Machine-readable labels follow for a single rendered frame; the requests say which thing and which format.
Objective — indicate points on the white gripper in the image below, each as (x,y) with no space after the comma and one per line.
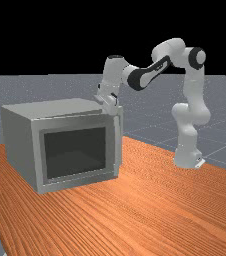
(107,97)

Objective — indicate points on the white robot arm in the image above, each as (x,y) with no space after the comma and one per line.
(191,110)

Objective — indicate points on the grey microwave oven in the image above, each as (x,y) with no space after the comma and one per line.
(21,140)

